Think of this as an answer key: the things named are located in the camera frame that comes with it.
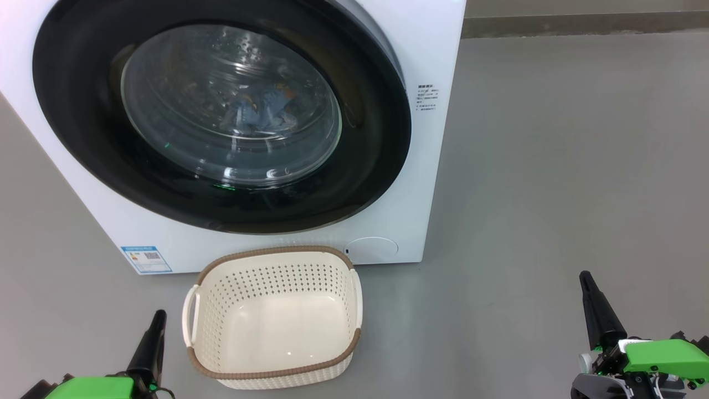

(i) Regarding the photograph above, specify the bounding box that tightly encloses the white front-load washing machine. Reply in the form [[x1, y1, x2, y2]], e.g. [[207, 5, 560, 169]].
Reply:
[[0, 0, 466, 276]]

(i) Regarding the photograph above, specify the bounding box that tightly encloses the black glass washing machine door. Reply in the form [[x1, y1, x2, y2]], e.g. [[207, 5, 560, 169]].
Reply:
[[32, 0, 412, 235]]

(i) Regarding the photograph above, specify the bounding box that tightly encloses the blue energy label sticker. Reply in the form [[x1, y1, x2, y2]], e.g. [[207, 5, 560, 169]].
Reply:
[[120, 245, 172, 274]]

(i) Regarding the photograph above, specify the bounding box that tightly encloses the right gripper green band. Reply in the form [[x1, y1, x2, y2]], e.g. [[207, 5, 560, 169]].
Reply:
[[571, 270, 709, 399]]

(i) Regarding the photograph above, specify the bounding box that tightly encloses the blue printed garment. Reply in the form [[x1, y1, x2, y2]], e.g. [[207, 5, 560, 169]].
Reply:
[[238, 83, 300, 134]]

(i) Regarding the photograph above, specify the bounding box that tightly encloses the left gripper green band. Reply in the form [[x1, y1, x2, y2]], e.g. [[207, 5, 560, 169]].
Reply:
[[19, 309, 168, 399]]

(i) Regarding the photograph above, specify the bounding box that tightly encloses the cream perforated laundry basket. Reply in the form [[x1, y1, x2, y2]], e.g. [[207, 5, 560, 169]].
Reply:
[[182, 245, 363, 390]]

